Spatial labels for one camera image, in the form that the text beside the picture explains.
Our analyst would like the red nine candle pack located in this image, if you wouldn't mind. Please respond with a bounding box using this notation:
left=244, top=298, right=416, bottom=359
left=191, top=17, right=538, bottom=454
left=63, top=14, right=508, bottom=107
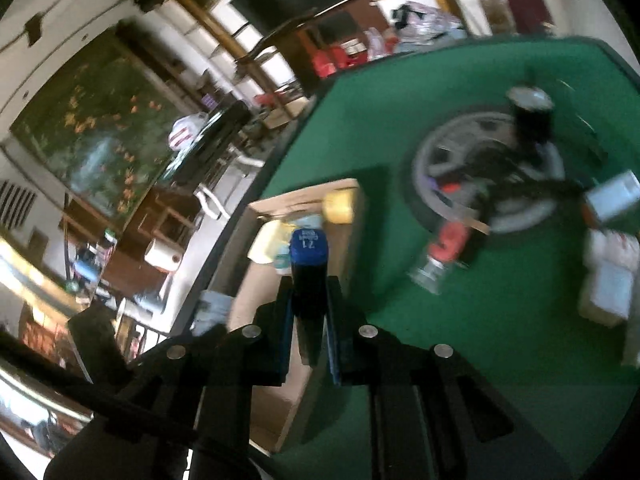
left=409, top=221, right=471, bottom=295

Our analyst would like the yellow tape roll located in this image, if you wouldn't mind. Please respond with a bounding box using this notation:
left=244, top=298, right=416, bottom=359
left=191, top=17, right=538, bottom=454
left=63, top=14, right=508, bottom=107
left=322, top=188, right=356, bottom=224

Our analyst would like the black marker blue cap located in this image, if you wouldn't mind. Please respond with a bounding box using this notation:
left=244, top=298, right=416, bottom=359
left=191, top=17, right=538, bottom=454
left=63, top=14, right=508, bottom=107
left=290, top=228, right=329, bottom=367

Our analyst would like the silver carton box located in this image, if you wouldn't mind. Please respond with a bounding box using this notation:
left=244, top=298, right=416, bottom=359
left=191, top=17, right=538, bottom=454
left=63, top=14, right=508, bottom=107
left=582, top=170, right=640, bottom=226

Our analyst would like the white medicine bottle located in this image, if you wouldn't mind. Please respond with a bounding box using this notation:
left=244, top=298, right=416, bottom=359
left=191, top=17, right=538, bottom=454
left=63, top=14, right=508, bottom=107
left=584, top=230, right=639, bottom=272

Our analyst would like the fish painting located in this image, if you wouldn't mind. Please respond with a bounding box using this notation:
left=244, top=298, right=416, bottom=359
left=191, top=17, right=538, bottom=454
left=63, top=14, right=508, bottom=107
left=10, top=30, right=183, bottom=229

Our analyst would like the black electric motor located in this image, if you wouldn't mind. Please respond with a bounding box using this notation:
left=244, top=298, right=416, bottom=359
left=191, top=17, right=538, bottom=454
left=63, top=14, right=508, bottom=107
left=506, top=86, right=554, bottom=166

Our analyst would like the cardboard box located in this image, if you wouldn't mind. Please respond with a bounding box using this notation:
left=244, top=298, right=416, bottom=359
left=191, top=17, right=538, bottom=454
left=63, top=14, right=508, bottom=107
left=205, top=178, right=366, bottom=454

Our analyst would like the grey wheel hub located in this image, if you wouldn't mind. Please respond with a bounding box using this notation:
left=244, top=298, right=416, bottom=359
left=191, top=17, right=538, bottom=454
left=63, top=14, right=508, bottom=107
left=400, top=105, right=565, bottom=235

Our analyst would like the black folding table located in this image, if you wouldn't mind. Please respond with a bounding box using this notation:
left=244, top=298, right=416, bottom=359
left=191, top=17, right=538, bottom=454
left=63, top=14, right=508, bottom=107
left=156, top=101, right=252, bottom=193

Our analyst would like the white square box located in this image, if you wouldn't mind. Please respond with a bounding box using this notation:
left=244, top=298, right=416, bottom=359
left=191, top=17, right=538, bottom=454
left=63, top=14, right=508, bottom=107
left=578, top=261, right=634, bottom=328

